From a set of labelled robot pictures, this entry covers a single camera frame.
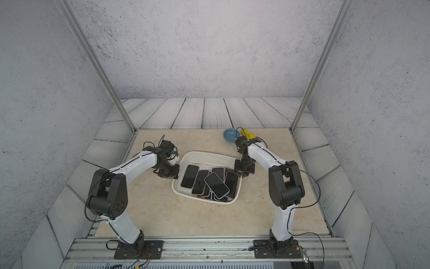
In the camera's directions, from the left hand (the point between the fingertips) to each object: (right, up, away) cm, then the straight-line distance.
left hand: (179, 176), depth 91 cm
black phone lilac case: (+22, +2, +1) cm, 22 cm away
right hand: (+32, +1, -1) cm, 32 cm away
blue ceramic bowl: (+29, +23, +24) cm, 44 cm away
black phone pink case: (+28, -3, +3) cm, 28 cm away
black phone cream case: (+4, -1, +6) cm, 7 cm away
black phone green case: (+20, -4, -3) cm, 20 cm away
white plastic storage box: (+13, +6, +11) cm, 18 cm away
